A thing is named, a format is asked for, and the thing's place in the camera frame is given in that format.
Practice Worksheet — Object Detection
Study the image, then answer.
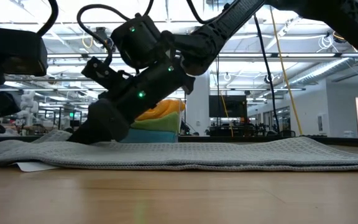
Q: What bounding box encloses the grey microfiber towel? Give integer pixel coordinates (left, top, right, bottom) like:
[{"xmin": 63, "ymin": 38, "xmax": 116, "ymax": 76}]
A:
[{"xmin": 0, "ymin": 129, "xmax": 358, "ymax": 172}]

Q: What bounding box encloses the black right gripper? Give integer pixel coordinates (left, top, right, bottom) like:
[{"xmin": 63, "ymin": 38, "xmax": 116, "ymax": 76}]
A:
[{"xmin": 68, "ymin": 57, "xmax": 196, "ymax": 146}]

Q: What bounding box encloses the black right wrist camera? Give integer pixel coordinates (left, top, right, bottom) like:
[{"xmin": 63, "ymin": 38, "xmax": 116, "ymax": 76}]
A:
[{"xmin": 81, "ymin": 55, "xmax": 127, "ymax": 91}]

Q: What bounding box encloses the orange microfiber towel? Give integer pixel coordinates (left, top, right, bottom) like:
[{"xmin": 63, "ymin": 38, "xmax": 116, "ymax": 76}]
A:
[{"xmin": 135, "ymin": 98, "xmax": 186, "ymax": 121}]

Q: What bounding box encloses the bright green microfiber towel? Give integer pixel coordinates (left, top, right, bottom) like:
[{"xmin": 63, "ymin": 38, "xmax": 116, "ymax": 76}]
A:
[{"xmin": 131, "ymin": 111, "xmax": 180, "ymax": 134}]

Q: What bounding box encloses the white robot figure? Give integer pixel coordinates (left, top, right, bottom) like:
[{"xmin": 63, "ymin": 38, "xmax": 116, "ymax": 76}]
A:
[{"xmin": 16, "ymin": 90, "xmax": 40, "ymax": 127}]

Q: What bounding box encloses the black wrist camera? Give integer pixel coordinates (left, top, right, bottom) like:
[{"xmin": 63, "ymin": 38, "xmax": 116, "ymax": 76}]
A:
[
  {"xmin": 81, "ymin": 55, "xmax": 127, "ymax": 91},
  {"xmin": 0, "ymin": 27, "xmax": 48, "ymax": 77}
]

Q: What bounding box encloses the black monitor screen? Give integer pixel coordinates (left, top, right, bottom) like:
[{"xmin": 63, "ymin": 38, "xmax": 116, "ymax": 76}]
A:
[{"xmin": 209, "ymin": 95, "xmax": 247, "ymax": 118}]

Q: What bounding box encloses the thin yellow hanging cable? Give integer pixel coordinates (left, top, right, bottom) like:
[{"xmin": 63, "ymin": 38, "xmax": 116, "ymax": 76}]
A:
[{"xmin": 220, "ymin": 91, "xmax": 234, "ymax": 137}]

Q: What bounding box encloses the clear plastic bin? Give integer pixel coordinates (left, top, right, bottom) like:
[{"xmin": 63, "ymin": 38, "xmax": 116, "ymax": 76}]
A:
[{"xmin": 119, "ymin": 98, "xmax": 187, "ymax": 143}]

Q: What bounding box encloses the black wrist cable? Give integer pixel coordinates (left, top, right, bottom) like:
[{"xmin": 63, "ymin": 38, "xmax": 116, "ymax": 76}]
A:
[
  {"xmin": 76, "ymin": 3, "xmax": 130, "ymax": 65},
  {"xmin": 37, "ymin": 0, "xmax": 59, "ymax": 37}
]

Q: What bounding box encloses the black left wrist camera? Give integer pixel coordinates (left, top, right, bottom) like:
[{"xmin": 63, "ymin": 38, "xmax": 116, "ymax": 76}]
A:
[{"xmin": 0, "ymin": 27, "xmax": 48, "ymax": 77}]

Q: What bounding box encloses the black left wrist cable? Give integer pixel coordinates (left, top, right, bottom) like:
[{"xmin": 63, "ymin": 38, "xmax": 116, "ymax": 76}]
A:
[{"xmin": 37, "ymin": 0, "xmax": 59, "ymax": 37}]

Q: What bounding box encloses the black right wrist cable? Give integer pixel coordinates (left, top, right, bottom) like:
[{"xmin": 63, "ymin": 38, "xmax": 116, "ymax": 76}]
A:
[{"xmin": 76, "ymin": 3, "xmax": 130, "ymax": 65}]

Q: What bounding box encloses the white building column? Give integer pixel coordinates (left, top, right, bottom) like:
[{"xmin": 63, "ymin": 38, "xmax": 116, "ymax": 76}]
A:
[{"xmin": 185, "ymin": 70, "xmax": 211, "ymax": 135}]

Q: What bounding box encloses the long black right arm cable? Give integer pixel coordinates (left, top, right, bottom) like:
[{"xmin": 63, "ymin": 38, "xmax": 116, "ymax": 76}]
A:
[{"xmin": 252, "ymin": 14, "xmax": 281, "ymax": 135}]

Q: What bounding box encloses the black ceiling cable reel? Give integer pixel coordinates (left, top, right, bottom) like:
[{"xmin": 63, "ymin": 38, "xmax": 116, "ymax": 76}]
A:
[
  {"xmin": 333, "ymin": 30, "xmax": 347, "ymax": 43},
  {"xmin": 92, "ymin": 26, "xmax": 117, "ymax": 53}
]

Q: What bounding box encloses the blue microfiber towel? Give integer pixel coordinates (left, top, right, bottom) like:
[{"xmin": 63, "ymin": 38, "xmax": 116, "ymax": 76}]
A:
[{"xmin": 119, "ymin": 128, "xmax": 179, "ymax": 143}]

